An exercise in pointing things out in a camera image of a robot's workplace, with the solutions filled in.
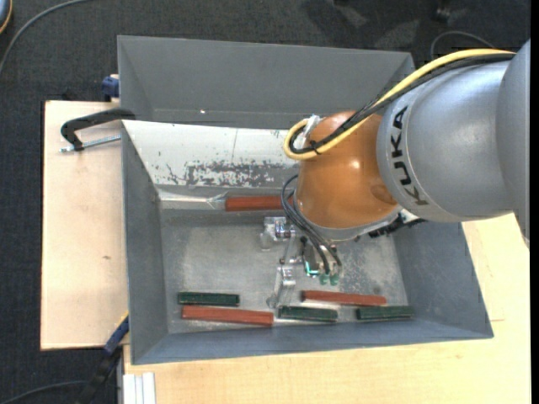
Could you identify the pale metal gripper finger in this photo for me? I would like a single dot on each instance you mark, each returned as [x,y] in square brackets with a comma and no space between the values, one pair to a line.
[283,230]
[287,279]

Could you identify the dark green flat block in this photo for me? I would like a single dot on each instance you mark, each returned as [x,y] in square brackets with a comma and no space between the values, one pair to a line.
[384,312]
[307,313]
[208,298]

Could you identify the red-brown flat block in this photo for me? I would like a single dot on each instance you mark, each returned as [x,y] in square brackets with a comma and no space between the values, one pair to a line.
[252,203]
[343,298]
[227,315]

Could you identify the grey metal bin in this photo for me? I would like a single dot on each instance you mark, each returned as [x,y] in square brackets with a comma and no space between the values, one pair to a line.
[219,246]

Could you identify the pale wood flat board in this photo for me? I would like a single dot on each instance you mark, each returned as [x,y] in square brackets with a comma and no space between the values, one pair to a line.
[80,234]

